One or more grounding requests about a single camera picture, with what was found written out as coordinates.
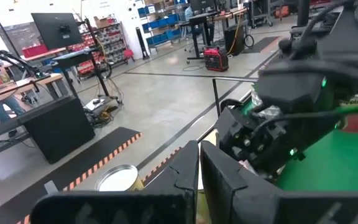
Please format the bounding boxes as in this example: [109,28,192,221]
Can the small red stool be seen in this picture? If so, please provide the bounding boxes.
[122,49,135,62]

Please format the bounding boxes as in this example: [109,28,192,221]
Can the green table mat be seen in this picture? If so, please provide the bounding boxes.
[241,99,358,192]

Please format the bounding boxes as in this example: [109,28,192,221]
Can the black bin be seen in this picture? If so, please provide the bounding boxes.
[223,23,249,57]

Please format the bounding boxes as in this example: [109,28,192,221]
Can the red black generator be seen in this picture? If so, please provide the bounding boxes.
[203,45,230,73]

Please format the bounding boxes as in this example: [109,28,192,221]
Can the red plastic bin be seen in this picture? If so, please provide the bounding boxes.
[21,44,50,59]

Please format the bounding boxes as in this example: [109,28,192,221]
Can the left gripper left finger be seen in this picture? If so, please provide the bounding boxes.
[31,139,200,224]

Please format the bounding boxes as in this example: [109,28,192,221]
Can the black orange-striped floor mat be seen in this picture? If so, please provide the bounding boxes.
[141,146,183,187]
[0,126,143,224]

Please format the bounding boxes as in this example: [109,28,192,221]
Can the black cabinet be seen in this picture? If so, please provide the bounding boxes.
[16,95,96,165]

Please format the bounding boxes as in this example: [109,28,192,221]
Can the tall peas can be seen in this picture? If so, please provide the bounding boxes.
[94,164,145,192]

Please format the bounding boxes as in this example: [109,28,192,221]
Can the black monitor on stand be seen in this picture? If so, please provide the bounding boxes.
[30,12,84,51]

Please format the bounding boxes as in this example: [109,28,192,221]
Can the cardboard box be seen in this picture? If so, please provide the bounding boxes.
[93,15,111,29]

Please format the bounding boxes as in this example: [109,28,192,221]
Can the black tower unit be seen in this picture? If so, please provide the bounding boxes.
[135,27,151,60]

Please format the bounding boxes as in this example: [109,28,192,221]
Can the black desk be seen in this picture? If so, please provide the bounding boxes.
[187,11,248,60]

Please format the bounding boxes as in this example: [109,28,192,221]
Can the shelving with blue bins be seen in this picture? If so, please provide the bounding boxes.
[137,0,190,47]

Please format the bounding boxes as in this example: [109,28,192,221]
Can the wooden workbench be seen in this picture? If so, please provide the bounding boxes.
[0,73,64,110]

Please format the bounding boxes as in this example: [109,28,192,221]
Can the parts rack red bins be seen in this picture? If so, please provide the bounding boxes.
[68,21,129,77]

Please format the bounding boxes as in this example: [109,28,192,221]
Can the black monitor stand cart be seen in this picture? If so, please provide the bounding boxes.
[51,18,124,110]

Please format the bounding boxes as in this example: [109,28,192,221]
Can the white triangle-patterned plant pot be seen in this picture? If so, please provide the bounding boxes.
[249,85,282,121]

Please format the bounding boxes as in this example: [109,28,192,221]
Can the person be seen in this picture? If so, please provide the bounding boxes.
[183,4,199,24]
[0,58,27,138]

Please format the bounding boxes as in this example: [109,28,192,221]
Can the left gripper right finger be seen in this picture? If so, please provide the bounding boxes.
[200,141,358,224]

